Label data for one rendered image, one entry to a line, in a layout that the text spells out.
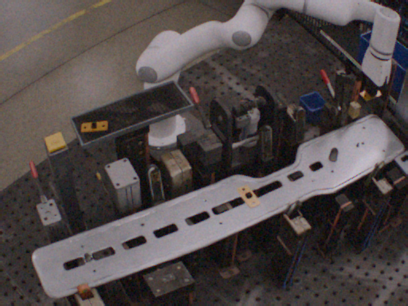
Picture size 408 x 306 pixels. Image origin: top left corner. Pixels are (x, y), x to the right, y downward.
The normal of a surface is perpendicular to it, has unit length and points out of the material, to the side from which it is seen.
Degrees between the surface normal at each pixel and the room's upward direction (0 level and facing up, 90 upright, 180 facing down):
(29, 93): 0
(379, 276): 0
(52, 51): 0
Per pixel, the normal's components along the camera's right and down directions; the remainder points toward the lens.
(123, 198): 0.47, 0.65
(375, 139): 0.03, -0.68
